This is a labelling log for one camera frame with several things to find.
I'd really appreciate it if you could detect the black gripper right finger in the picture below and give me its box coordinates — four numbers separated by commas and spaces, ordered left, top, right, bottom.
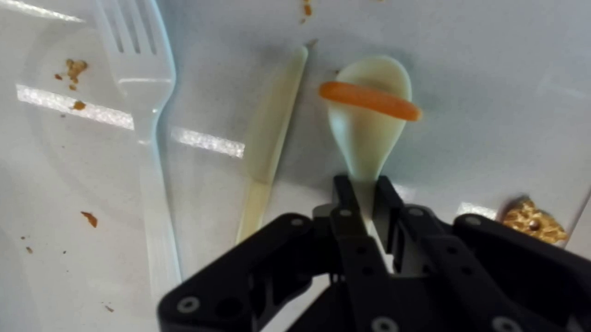
375, 174, 591, 332

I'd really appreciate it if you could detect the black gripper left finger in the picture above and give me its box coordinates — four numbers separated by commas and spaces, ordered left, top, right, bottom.
155, 174, 395, 332

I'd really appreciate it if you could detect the cream plastic spoon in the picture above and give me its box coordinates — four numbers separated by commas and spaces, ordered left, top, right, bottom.
325, 54, 413, 274

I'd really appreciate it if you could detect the orange carrot piece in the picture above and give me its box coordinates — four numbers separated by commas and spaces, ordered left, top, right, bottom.
317, 80, 423, 124

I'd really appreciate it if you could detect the brown snack piece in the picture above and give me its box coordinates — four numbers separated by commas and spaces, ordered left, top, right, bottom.
498, 195, 569, 248

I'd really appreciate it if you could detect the cream plastic knife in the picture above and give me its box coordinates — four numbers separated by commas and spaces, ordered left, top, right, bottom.
234, 40, 310, 246

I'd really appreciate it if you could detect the clear plastic fork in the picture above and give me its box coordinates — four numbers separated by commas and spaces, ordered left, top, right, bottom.
90, 0, 183, 292

